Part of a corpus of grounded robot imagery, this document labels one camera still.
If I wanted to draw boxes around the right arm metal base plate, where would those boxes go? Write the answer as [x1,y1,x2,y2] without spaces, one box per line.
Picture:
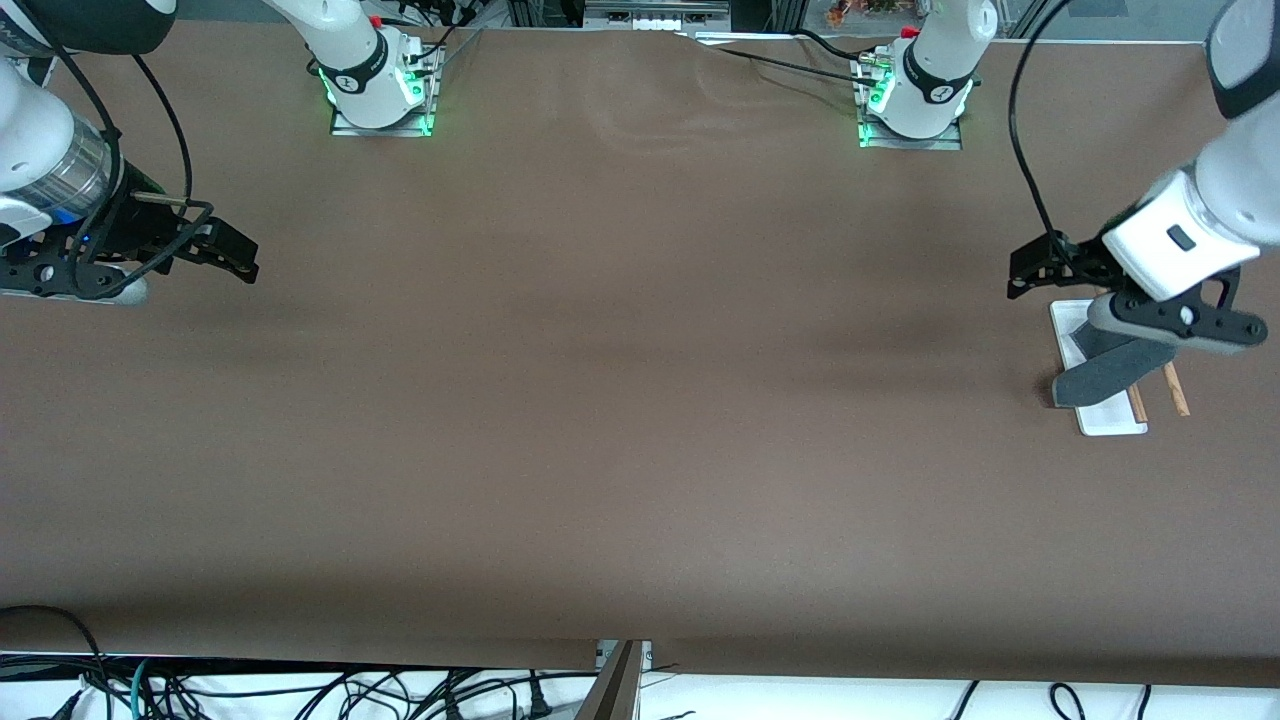
[330,45,441,138]

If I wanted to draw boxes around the brown wooden beam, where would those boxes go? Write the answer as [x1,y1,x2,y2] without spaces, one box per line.
[575,640,643,720]

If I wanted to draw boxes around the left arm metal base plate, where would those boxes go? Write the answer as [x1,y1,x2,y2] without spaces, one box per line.
[855,55,963,151]

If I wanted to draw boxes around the aluminium frame post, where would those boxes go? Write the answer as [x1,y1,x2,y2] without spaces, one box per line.
[505,0,586,28]

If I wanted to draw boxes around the thick black floor cable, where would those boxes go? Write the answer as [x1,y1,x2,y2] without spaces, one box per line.
[0,605,113,720]

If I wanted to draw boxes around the grey socket box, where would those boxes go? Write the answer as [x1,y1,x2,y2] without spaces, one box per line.
[583,0,733,33]

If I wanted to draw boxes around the brown table cover sheet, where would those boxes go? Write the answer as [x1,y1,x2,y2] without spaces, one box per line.
[0,18,1280,689]

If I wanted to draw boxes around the thin black tabletop cable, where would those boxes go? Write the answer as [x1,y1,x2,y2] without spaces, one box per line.
[690,35,886,91]

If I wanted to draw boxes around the white rack base plate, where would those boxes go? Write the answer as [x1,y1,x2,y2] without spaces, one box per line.
[1049,299,1149,437]

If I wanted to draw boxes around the thick black tabletop cable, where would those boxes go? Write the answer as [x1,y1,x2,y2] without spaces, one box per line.
[795,28,886,71]

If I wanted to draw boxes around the grey towel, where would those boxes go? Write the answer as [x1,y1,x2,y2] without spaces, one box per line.
[1052,322,1177,410]

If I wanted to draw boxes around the orange background objects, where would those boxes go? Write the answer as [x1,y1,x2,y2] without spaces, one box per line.
[828,0,903,28]

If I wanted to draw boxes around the black plug cable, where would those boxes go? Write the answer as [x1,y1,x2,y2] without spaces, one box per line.
[440,672,556,719]

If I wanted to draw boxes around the small metal table bracket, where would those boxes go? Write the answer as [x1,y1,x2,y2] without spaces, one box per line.
[596,640,653,673]

